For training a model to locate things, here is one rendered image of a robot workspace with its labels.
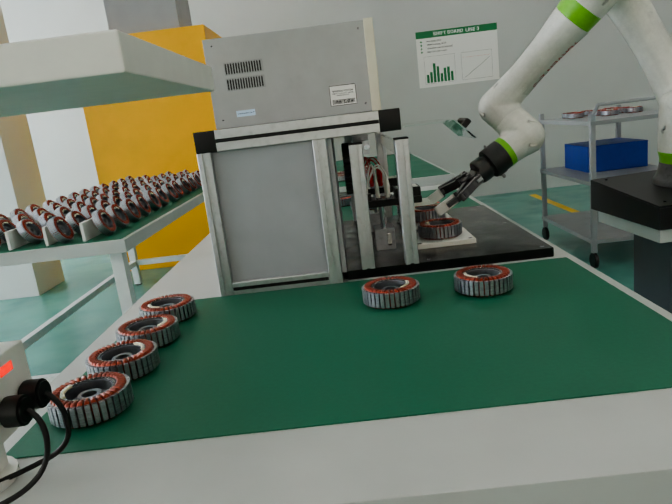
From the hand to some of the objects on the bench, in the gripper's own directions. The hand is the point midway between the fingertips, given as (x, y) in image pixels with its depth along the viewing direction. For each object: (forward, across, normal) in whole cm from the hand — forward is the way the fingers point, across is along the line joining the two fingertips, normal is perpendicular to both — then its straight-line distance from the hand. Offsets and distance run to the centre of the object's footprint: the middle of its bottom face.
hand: (432, 207), depth 174 cm
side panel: (+45, -39, +18) cm, 62 cm away
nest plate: (+7, -24, -1) cm, 25 cm away
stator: (+11, -62, -1) cm, 63 cm away
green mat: (+34, -73, +12) cm, 81 cm away
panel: (+28, -9, +10) cm, 31 cm away
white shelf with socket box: (+67, -94, +31) cm, 120 cm away
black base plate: (+8, -12, -3) cm, 15 cm away
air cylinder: (+19, -22, +6) cm, 30 cm away
